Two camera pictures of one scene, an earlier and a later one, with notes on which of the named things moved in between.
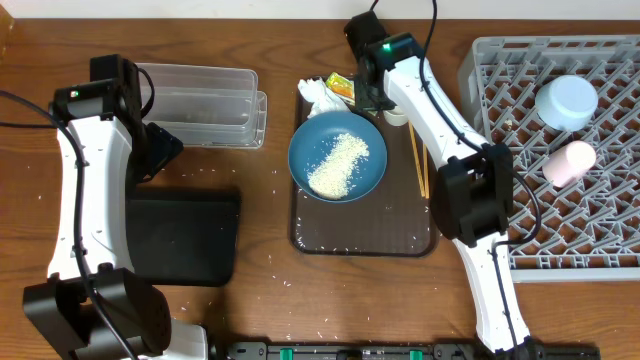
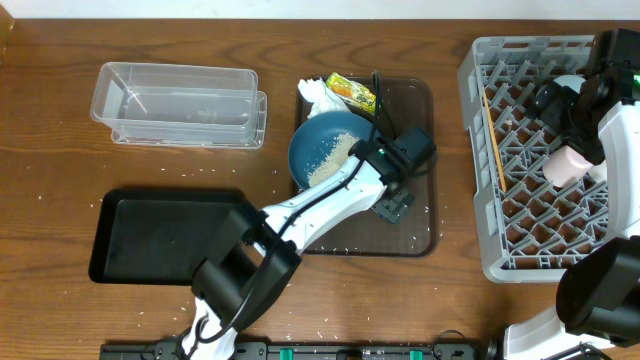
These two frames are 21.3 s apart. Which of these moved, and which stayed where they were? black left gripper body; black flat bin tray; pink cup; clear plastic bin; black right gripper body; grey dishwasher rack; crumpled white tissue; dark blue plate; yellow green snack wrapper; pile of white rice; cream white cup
Moved: black right gripper body; black left gripper body; cream white cup
Stayed: dark blue plate; yellow green snack wrapper; clear plastic bin; pile of white rice; crumpled white tissue; pink cup; grey dishwasher rack; black flat bin tray
